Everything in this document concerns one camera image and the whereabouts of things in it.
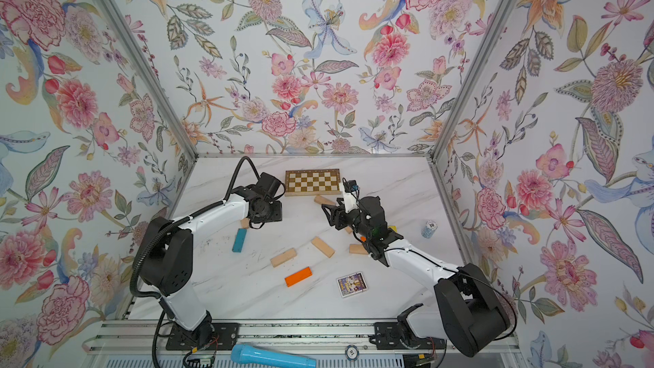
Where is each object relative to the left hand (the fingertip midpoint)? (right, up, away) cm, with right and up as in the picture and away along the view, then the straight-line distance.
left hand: (280, 213), depth 93 cm
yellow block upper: (+35, -1, -26) cm, 43 cm away
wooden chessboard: (+11, +11, +14) cm, 21 cm away
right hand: (+18, +5, -9) cm, 21 cm away
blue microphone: (-4, -35, -24) cm, 43 cm away
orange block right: (+27, -5, -21) cm, 35 cm away
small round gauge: (+24, -37, -21) cm, 49 cm away
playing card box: (+25, -22, -11) cm, 35 cm away
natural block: (+28, -13, 0) cm, 31 cm away
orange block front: (+8, -21, -7) cm, 23 cm away
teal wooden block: (-15, -10, 0) cm, 18 cm away
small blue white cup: (+53, -6, -2) cm, 54 cm away
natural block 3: (+2, -15, -3) cm, 16 cm away
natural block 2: (+16, -12, 0) cm, 20 cm away
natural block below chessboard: (+14, +4, +13) cm, 20 cm away
